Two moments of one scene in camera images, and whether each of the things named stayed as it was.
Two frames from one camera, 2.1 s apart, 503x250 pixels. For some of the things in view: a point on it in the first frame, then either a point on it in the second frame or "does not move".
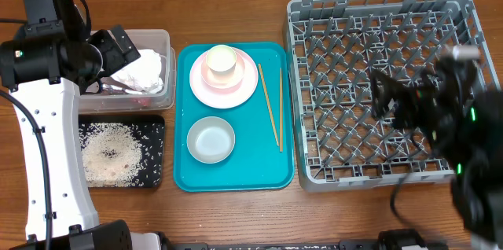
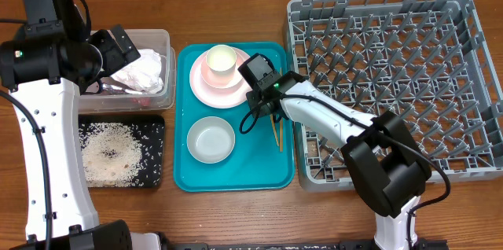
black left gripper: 117,58 does not move
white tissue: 143,76 does not move
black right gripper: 405,96 to 259,109
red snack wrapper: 141,101 does not move
